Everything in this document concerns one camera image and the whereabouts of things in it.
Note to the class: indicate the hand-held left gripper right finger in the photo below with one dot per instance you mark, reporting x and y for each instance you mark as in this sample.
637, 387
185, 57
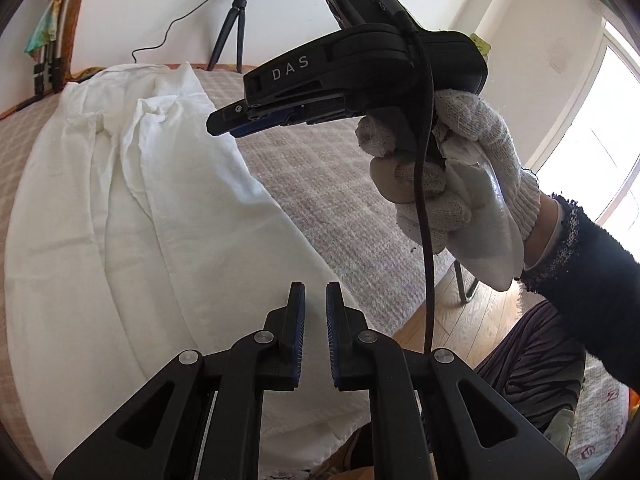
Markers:
332, 330

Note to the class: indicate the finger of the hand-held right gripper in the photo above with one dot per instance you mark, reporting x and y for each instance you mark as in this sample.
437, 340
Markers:
225, 117
260, 128

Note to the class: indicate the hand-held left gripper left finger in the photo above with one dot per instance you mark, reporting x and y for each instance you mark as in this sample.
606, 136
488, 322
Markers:
299, 330

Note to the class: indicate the white long-sleeved shirt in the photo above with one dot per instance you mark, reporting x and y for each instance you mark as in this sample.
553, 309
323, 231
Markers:
150, 210

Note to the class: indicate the person's right forearm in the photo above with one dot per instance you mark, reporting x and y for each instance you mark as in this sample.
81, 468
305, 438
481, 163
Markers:
600, 285

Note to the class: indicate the person's right hand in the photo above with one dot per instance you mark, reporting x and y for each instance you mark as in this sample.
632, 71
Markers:
480, 125

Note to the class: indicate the checked beige table cloth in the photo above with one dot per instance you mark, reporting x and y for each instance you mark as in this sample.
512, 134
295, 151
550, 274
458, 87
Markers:
325, 185

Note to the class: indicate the black mini tripod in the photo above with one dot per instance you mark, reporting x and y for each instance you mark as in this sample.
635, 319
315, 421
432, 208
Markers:
240, 10

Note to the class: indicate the metal chair leg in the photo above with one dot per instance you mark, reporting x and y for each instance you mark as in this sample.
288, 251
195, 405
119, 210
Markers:
467, 290

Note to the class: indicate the orange brown hanging cloth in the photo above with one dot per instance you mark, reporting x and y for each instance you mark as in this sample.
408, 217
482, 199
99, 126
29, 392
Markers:
76, 20

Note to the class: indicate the folded silver light stand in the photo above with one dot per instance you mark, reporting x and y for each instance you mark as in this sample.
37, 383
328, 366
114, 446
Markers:
55, 60

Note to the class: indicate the person's dark striped skirt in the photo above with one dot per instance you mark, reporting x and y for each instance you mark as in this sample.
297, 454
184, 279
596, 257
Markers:
525, 360

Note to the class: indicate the colourful braided scarf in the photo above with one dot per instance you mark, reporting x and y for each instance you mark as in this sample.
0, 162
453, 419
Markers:
42, 30

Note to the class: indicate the bright window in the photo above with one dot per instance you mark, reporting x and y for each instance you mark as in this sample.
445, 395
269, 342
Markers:
600, 135

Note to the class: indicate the printed white cloth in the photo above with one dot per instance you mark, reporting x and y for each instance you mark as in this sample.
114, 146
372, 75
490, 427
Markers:
600, 410

